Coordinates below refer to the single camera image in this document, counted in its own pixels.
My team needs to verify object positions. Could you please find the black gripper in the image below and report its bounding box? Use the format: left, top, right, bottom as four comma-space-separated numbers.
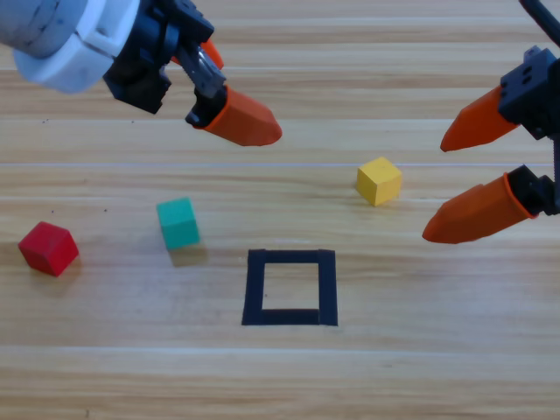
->
102, 0, 284, 148
422, 45, 560, 245

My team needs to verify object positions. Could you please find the red cube block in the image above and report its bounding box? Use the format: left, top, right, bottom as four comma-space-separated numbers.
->
17, 220, 81, 278

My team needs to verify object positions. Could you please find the green cube block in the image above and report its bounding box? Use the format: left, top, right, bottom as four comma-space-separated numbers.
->
156, 197, 201, 251

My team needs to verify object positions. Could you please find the black tape square outline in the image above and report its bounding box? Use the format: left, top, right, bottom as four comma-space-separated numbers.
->
241, 248, 340, 327

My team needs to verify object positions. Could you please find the yellow cube block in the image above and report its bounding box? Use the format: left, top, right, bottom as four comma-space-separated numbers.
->
355, 156, 403, 207

